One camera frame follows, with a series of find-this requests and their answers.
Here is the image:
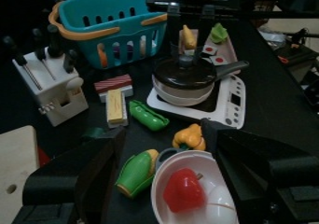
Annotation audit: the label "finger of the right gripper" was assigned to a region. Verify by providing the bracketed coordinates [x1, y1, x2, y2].
[165, 3, 182, 61]
[197, 4, 216, 60]

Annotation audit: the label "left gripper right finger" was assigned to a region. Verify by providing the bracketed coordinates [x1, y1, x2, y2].
[200, 119, 319, 224]

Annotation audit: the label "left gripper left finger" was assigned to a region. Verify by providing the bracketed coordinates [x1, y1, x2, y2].
[10, 126, 126, 224]

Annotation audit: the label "dark pot lid with knob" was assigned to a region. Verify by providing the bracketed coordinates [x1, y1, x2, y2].
[152, 53, 217, 91]

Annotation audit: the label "green toy leaf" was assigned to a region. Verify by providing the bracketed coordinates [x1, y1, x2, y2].
[208, 22, 229, 45]

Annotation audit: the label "yellow toy food piece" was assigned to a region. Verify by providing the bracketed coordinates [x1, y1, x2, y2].
[180, 24, 197, 50]

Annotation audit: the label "toy sushi red centre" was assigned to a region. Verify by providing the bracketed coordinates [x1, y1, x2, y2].
[201, 44, 217, 56]
[209, 54, 229, 66]

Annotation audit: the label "pink tray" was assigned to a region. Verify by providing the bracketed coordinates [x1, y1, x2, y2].
[178, 28, 239, 77]

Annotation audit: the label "white toy egg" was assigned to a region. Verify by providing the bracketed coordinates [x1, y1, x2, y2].
[204, 184, 239, 224]

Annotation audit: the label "red box beige top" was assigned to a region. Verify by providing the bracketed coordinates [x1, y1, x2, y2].
[0, 124, 52, 224]

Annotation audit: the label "toy corn green husk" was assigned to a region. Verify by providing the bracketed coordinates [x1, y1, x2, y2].
[114, 148, 160, 200]

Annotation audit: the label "purple toy food piece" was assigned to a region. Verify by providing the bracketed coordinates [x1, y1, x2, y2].
[110, 44, 134, 61]

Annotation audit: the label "orange toy food piece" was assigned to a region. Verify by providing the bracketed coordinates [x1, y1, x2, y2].
[97, 44, 109, 68]

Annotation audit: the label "red toy pepper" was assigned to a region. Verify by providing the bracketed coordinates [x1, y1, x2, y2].
[161, 167, 206, 214]

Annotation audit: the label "yellow toy bell pepper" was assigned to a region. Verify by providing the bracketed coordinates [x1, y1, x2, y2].
[172, 123, 208, 151]

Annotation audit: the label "red striped toy meat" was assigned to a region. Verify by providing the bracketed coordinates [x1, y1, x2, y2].
[93, 74, 134, 104]

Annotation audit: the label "black equipment orange clip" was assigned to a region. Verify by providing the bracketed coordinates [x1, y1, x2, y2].
[275, 28, 319, 82]

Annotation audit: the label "white toy induction stove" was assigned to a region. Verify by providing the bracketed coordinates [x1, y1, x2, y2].
[145, 73, 247, 130]

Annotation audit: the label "green toy pea pod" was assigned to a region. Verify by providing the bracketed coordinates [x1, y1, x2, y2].
[128, 100, 170, 133]

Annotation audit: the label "white knife block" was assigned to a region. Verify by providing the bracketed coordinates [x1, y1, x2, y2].
[10, 49, 89, 128]

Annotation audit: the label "white toy utensil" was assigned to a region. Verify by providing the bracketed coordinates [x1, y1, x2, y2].
[65, 77, 84, 95]

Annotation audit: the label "teal basket orange handles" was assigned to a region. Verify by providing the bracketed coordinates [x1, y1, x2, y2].
[46, 0, 169, 71]

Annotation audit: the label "white pot grey handle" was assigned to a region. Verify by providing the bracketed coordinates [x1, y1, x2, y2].
[149, 147, 240, 224]

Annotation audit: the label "cream pot black handle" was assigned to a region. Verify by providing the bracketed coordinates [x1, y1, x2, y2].
[150, 59, 251, 107]

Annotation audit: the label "black handled toy knife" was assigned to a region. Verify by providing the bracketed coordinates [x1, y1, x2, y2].
[62, 49, 80, 74]
[30, 28, 57, 81]
[46, 24, 64, 58]
[1, 35, 44, 91]

